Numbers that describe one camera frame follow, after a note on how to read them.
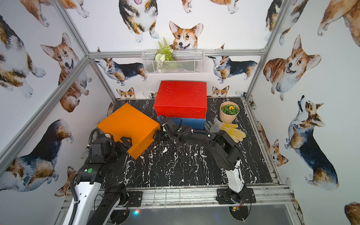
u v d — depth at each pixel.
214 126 0.98
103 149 0.55
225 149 0.50
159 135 0.77
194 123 0.98
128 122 0.92
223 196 0.73
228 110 0.98
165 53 0.82
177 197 0.75
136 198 0.73
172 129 0.69
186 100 0.89
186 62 0.92
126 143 0.68
